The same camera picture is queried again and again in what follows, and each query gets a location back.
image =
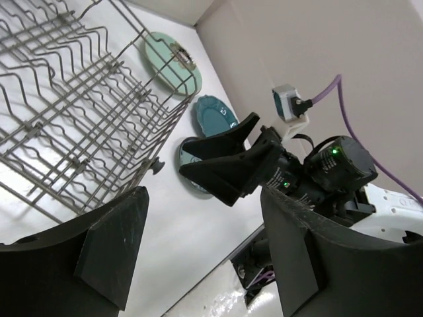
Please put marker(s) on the grey wire dish rack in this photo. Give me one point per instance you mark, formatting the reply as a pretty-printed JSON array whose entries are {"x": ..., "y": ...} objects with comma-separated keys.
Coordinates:
[{"x": 83, "y": 113}]

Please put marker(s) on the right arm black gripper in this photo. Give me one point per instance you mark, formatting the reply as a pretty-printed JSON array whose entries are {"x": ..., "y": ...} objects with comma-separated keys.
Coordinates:
[{"x": 322, "y": 268}]

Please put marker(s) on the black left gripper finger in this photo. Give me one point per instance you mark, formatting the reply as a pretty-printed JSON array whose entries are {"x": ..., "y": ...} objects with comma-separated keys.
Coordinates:
[{"x": 83, "y": 267}]

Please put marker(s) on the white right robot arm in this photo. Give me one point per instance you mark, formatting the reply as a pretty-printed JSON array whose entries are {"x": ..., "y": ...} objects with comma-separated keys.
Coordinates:
[{"x": 343, "y": 168}]

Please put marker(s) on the dark teal scalloped plate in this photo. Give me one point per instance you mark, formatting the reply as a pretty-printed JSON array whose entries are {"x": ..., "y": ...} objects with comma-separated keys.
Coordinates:
[{"x": 214, "y": 116}]

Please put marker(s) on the light green floral plate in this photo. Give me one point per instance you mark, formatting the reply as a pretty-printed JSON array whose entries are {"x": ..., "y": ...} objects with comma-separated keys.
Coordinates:
[{"x": 173, "y": 64}]

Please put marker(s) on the small blue patterned plate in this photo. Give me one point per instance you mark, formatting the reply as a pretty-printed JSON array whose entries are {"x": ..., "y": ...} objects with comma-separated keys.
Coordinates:
[{"x": 181, "y": 158}]

